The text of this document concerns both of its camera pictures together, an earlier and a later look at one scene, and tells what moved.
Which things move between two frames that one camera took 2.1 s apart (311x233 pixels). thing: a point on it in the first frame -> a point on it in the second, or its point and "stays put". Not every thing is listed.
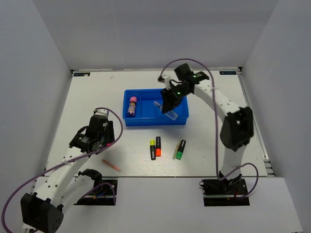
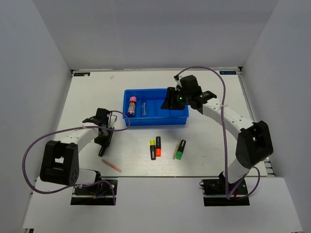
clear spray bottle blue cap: x=170 y=114 -> x=144 y=112
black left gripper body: x=108 y=136 stays put
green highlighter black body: x=181 y=149 stays put
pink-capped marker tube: x=131 y=108 stays put
